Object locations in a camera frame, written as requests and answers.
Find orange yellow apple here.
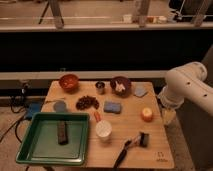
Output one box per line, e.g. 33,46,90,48
141,107,153,122

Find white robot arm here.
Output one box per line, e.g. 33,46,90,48
157,62,213,125

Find white cup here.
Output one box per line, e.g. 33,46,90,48
95,120,112,141

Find small metal cup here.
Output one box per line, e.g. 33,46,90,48
95,81,105,94

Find light blue cloth piece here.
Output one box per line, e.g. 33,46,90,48
134,85,148,97

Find wooden board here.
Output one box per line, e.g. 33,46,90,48
42,81,174,170

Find white object in bowl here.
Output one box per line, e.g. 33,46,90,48
115,82,125,92

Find dark purple bowl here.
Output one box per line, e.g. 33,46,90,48
110,76,131,96

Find blue sponge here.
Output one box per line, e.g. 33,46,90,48
103,101,121,114

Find small orange carrot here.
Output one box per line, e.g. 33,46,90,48
94,111,101,122

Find bunch of dark grapes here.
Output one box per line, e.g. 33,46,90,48
76,96,99,110

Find orange red bowl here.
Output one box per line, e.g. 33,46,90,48
59,74,79,91

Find grey round lid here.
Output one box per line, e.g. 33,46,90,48
53,101,67,112

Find green plastic tray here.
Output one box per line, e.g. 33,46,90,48
16,112,90,166

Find blue box beside table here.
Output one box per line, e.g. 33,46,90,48
25,103,42,120

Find black handled brush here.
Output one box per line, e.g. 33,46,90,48
113,132,149,171

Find black cables on floor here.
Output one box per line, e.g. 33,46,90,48
0,82,32,144

